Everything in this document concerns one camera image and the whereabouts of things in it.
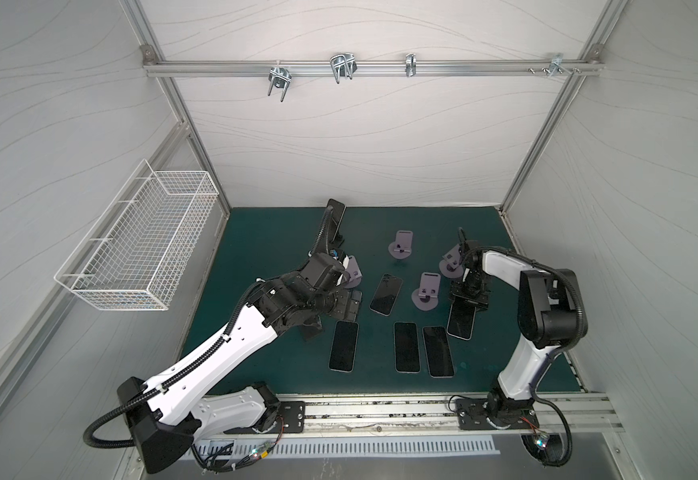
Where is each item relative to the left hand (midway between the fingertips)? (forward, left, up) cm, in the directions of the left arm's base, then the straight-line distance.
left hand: (350, 293), depth 72 cm
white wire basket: (+4, +51, +9) cm, 52 cm away
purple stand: (+9, -23, -18) cm, 30 cm away
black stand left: (-1, +12, -22) cm, 25 cm away
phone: (-5, +2, -22) cm, 23 cm away
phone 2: (+4, -34, -22) cm, 40 cm away
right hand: (+11, -37, -21) cm, 44 cm away
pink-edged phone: (+12, -11, -22) cm, 27 cm away
